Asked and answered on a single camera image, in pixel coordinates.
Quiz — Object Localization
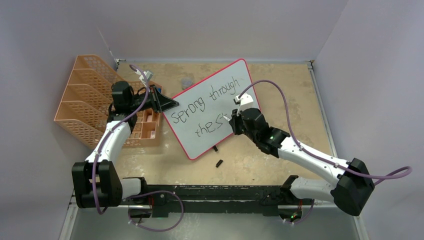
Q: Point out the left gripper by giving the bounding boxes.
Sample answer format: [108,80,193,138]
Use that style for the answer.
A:
[128,85,178,114]

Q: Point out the red-framed whiteboard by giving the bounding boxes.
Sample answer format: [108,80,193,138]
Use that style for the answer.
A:
[163,58,253,160]

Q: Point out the black marker cap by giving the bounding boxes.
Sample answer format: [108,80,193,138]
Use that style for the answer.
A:
[215,159,223,168]

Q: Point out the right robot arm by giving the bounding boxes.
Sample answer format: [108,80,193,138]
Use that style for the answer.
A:
[228,108,375,216]

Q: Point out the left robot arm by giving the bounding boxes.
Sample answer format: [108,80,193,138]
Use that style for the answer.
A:
[71,80,179,214]

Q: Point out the clear jar of clips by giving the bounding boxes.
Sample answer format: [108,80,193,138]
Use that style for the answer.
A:
[181,76,194,90]

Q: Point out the orange plastic file organizer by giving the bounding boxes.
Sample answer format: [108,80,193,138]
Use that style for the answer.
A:
[54,54,162,149]

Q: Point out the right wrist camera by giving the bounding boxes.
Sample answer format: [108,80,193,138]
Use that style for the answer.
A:
[233,92,254,116]

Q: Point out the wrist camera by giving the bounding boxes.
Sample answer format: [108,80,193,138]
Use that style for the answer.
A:
[140,70,153,82]
[233,92,254,116]

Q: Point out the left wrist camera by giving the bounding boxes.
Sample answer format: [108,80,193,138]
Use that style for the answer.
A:
[140,70,153,82]

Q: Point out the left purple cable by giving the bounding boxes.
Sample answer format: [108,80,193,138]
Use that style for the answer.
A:
[92,64,151,216]

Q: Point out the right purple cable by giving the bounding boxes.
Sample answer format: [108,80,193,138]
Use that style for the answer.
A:
[237,79,413,181]

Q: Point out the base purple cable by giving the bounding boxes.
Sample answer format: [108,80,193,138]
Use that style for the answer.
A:
[128,190,185,233]

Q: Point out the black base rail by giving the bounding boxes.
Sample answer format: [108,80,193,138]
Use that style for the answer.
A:
[117,184,312,218]

